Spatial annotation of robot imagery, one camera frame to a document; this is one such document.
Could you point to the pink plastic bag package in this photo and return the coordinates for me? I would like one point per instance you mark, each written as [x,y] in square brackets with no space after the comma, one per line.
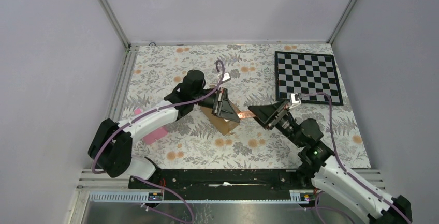
[154,135]

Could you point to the brown cardboard express box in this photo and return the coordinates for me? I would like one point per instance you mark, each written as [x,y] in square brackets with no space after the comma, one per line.
[223,126]

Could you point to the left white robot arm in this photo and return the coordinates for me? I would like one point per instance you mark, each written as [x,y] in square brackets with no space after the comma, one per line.
[111,148]

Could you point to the grey slotted cable duct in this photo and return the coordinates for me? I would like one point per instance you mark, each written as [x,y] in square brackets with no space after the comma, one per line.
[290,197]

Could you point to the floral patterned table mat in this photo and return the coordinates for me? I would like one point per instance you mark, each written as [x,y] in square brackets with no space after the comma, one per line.
[193,142]

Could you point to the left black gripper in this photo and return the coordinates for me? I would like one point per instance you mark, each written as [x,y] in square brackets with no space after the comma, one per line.
[224,109]

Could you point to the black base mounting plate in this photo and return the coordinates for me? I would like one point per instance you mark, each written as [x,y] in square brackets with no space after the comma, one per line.
[226,182]

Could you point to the black white chessboard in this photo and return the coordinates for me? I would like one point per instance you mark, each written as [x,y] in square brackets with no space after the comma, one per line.
[306,73]

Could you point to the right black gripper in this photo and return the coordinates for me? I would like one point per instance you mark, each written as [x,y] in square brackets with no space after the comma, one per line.
[266,114]

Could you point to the orange black utility knife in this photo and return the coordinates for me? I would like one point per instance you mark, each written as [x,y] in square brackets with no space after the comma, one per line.
[246,114]

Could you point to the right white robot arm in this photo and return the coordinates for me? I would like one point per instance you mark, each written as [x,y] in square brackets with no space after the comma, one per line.
[322,167]

